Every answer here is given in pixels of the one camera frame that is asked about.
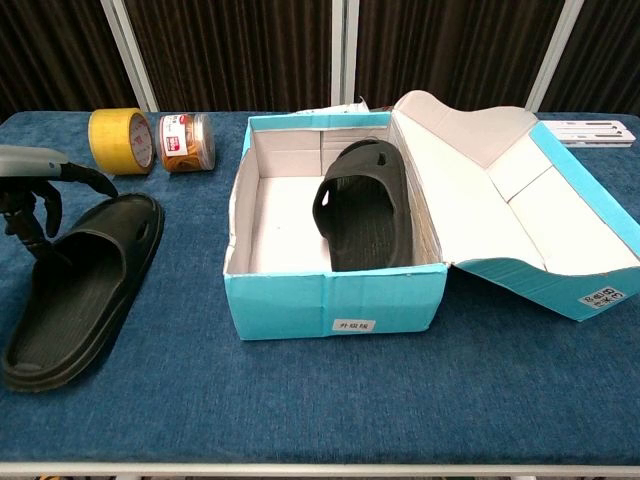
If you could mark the white snack bag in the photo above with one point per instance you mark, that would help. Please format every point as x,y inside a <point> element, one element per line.
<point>345,107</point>

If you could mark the clear jar red label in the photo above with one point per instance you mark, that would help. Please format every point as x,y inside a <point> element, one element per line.
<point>187,145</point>

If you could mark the blue table cloth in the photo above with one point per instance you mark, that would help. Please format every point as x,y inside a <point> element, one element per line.
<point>250,400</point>

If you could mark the light blue shoe box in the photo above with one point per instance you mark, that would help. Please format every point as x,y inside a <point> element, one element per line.
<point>280,300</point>

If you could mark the silver aluminium partition post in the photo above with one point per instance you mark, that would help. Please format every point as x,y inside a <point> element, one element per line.
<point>345,50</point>
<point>128,50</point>
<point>558,50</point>

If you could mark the white folding laptop stand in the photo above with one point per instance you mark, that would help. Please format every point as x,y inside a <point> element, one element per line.
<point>590,134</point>

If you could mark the dark corrugated partition panel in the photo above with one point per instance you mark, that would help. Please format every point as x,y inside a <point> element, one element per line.
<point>450,50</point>
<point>240,50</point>
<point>610,50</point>
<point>50,50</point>

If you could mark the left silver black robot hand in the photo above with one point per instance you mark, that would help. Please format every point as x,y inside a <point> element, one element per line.
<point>30,162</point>

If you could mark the black rubber slipper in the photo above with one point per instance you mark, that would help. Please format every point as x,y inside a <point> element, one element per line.
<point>370,220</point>
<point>75,310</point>

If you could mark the yellow tape roll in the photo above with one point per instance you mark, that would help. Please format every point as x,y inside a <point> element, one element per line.
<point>115,140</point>

